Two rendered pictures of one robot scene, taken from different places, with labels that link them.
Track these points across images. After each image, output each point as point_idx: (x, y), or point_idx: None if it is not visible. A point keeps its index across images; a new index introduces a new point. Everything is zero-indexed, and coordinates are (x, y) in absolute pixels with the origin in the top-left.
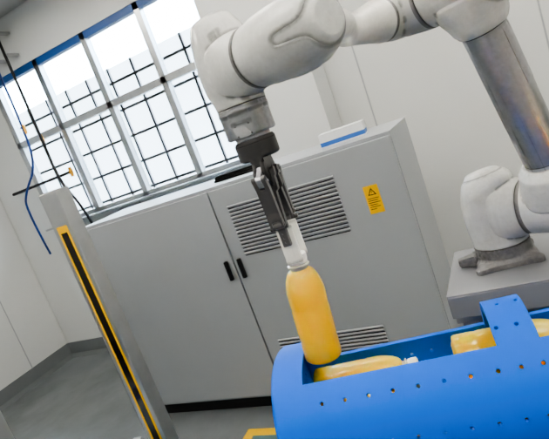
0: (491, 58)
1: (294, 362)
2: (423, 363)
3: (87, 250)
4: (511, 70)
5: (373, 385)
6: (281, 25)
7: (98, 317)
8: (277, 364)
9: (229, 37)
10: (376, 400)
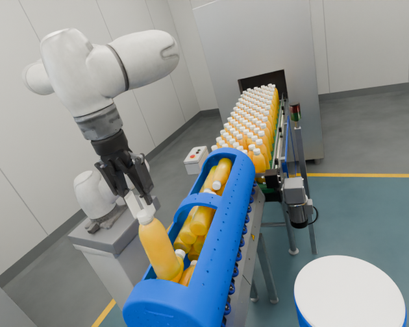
0: None
1: (168, 285)
2: (210, 230)
3: None
4: None
5: (208, 254)
6: (167, 46)
7: None
8: (160, 298)
9: (108, 49)
10: (214, 259)
